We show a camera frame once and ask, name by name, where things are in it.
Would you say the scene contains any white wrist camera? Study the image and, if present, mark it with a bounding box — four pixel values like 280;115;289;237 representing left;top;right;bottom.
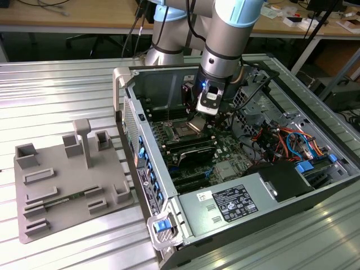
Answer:
196;79;223;116

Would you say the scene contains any silver metal disk bay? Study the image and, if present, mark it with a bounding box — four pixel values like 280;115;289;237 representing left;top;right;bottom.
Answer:
232;84;282;136

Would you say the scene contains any black graphics card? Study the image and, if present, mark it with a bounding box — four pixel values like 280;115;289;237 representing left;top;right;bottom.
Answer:
168;143;218;171

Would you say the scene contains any black computer tower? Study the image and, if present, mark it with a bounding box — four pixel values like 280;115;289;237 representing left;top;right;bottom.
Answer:
320;81;360;113

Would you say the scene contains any orange power wire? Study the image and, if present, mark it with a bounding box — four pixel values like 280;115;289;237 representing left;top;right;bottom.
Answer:
251;128;314;141

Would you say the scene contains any black plastic shroud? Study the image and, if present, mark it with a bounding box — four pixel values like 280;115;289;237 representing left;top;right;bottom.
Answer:
244;163;316;203

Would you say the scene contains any green motherboard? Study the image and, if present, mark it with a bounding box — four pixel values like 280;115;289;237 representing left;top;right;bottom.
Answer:
146;112;254;195

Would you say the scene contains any blue case latch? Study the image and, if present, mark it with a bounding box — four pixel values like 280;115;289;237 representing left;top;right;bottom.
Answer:
154;220;169;233

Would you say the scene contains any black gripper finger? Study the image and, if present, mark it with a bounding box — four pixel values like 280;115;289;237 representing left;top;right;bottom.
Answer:
181;82;198;117

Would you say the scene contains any silver chipset heatsink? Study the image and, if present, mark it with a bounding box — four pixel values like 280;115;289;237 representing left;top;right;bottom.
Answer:
215;161;236;181

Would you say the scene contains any black expansion slot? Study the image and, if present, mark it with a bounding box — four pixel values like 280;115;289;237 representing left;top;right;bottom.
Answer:
174;179;212;192
168;164;210;177
172;173;211;184

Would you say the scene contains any long wooden desk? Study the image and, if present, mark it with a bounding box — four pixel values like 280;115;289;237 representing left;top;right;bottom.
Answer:
0;0;360;40

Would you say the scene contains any green RAM stick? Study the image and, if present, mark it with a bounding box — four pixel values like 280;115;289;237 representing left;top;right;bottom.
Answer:
42;191;87;209

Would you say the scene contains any grey black PC case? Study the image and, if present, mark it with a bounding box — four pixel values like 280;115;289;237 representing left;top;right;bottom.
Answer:
112;56;360;270

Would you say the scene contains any black CPU socket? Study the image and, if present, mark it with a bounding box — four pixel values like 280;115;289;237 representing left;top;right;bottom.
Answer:
164;119;205;142

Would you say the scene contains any blue data wire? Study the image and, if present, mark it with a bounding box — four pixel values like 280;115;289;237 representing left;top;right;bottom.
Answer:
286;131;324;160

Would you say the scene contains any black RAM slot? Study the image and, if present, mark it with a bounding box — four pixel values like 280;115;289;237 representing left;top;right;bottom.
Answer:
148;109;185;116
145;97;183;105
150;114;191;121
146;103;184;111

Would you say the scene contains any black office chair base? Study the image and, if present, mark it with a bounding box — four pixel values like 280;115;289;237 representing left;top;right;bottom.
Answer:
66;33;127;59

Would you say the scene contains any grey power supply unit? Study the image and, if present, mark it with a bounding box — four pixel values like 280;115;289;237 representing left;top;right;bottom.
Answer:
177;172;279;239

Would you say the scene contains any silver green CPU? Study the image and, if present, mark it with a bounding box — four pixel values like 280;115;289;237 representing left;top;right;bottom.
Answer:
186;116;209;133

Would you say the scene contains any brown cardboard box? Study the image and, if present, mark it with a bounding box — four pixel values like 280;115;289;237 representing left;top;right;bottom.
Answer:
310;42;360;82

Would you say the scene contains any small white box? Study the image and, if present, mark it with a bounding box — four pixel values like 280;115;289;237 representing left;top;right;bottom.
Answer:
282;16;310;29

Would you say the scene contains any black monitor foot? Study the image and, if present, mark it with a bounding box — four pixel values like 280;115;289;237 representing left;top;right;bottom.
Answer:
306;0;347;12

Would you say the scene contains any light grey cable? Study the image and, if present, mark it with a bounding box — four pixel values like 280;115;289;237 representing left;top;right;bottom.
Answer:
36;0;70;17

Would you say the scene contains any brown cardboard piece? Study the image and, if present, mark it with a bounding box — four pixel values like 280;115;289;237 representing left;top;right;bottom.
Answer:
336;19;360;34

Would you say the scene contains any grey plastic parts rack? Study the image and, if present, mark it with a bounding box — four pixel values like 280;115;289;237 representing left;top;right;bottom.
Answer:
13;118;135;245

